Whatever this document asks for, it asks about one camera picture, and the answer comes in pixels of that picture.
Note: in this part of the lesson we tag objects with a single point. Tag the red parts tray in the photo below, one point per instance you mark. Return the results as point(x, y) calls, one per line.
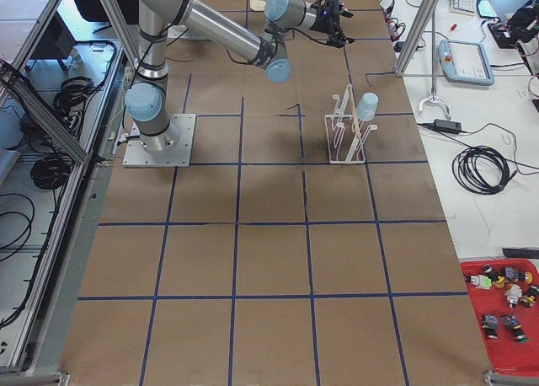
point(504, 296)

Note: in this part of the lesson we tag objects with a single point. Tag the teach pendant tablet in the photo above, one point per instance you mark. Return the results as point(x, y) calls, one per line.
point(465, 62)

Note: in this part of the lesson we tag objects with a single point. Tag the brown paper table cover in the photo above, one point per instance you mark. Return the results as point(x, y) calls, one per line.
point(264, 264)

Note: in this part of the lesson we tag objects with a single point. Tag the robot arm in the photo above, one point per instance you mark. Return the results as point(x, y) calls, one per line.
point(159, 133)

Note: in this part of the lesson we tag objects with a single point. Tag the black power adapter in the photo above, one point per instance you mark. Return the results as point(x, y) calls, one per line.
point(447, 126)

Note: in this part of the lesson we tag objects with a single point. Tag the reacher grabber tool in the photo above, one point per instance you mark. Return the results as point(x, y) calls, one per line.
point(433, 100)

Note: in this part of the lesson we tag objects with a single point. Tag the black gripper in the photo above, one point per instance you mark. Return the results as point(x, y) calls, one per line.
point(323, 22)

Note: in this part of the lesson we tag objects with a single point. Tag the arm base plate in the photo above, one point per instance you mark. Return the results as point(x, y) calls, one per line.
point(183, 33)
point(172, 148)

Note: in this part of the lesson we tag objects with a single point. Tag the aluminium frame post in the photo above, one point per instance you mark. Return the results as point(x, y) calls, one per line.
point(424, 14)

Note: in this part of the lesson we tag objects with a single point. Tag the white wire cup rack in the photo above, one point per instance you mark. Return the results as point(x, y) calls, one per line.
point(346, 134)

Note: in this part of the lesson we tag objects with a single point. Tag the light blue plastic cup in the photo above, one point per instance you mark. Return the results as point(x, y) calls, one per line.
point(366, 108)

